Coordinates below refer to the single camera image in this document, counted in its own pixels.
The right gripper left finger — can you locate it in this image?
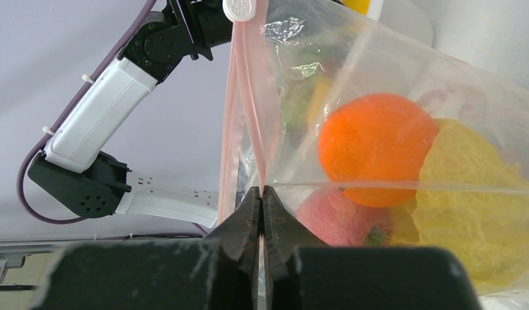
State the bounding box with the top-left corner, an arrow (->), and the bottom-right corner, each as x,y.
205,187 -> 261,274

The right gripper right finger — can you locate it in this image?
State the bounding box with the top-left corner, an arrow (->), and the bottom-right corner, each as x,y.
262,185 -> 333,281

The red apple toy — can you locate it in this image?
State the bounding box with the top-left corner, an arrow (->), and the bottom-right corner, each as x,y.
295,188 -> 390,247

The orange toy fruit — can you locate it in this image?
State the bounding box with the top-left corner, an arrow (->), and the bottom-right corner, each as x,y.
317,93 -> 439,183

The clear zip top bag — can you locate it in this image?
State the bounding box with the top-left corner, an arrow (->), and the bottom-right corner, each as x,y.
218,1 -> 529,302

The yellow napa cabbage toy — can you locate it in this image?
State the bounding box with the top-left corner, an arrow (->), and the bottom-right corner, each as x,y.
389,119 -> 529,294

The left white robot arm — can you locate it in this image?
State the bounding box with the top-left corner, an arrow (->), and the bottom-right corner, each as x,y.
16,1 -> 233,229

